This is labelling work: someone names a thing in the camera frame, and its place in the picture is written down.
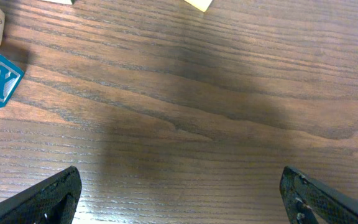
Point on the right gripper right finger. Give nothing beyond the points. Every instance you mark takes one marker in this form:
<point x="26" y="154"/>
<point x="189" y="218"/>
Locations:
<point x="304" y="198"/>

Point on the red M letter block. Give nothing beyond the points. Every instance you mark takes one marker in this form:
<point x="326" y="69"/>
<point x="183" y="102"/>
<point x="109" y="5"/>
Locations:
<point x="201" y="5"/>

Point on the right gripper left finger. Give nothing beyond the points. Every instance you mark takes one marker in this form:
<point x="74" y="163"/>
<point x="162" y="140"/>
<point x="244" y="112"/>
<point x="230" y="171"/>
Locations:
<point x="53" y="200"/>

